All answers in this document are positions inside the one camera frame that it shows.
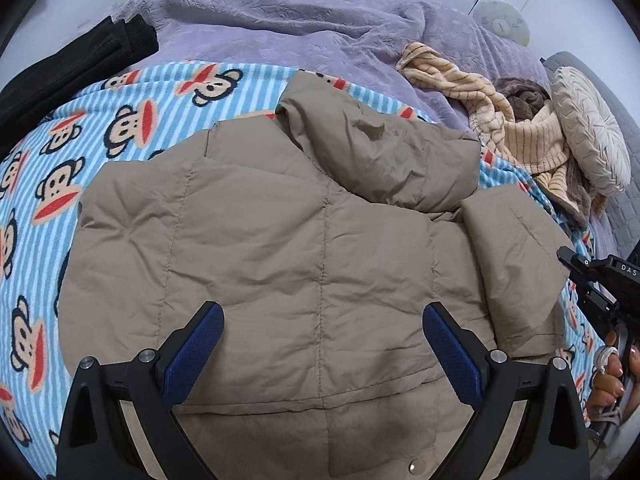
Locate round pleated cream cushion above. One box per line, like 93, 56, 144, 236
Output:
550, 66, 632, 197

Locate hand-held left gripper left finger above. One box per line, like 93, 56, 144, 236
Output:
52, 300, 226, 480

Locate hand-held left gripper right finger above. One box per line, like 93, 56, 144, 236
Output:
421, 301, 593, 480

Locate khaki puffer jacket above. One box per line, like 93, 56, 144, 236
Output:
57, 70, 583, 480

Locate beige striped fleece garment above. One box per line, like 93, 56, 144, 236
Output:
396, 41, 608, 226

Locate person's right hand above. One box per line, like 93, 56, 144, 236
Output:
585, 342, 640, 426

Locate brown fleece cloth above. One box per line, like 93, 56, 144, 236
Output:
495, 77, 551, 122

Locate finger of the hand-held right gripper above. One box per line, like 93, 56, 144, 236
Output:
556, 246, 601, 286
575, 284, 620, 322

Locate monkey print striped blanket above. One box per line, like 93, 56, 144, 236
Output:
0, 60, 608, 480

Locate purple fleece blanket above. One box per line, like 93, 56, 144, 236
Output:
107, 0, 551, 133

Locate round white clock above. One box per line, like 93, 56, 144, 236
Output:
472, 0, 531, 46

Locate black garment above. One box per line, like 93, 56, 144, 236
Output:
0, 16, 160, 153

